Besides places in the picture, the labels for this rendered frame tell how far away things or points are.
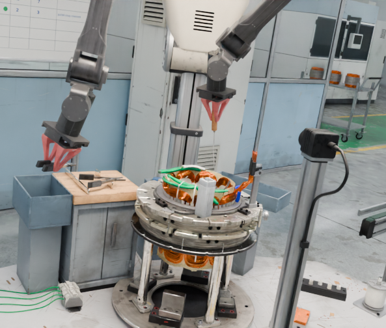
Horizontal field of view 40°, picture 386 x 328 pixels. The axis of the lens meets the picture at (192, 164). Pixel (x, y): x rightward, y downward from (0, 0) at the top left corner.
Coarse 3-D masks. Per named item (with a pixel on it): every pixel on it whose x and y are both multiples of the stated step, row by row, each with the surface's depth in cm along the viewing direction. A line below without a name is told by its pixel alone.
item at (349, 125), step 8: (344, 88) 783; (352, 88) 784; (360, 88) 769; (352, 104) 779; (368, 104) 818; (352, 112) 781; (328, 120) 827; (336, 120) 838; (344, 120) 849; (344, 128) 791; (352, 128) 793; (344, 136) 793; (360, 136) 833
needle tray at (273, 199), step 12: (240, 180) 170; (264, 192) 166; (276, 192) 164; (288, 192) 162; (264, 204) 155; (276, 204) 153; (288, 204) 163; (252, 252) 167; (240, 264) 165; (252, 264) 170
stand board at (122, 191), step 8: (56, 176) 146; (64, 176) 147; (104, 176) 151; (112, 176) 152; (120, 176) 153; (64, 184) 140; (72, 184) 141; (104, 184) 145; (120, 184) 147; (128, 184) 147; (72, 192) 136; (80, 192) 136; (96, 192) 138; (104, 192) 139; (112, 192) 140; (120, 192) 140; (128, 192) 141; (136, 192) 142; (72, 200) 134; (80, 200) 134; (88, 200) 135; (96, 200) 137; (104, 200) 138; (112, 200) 139; (120, 200) 141
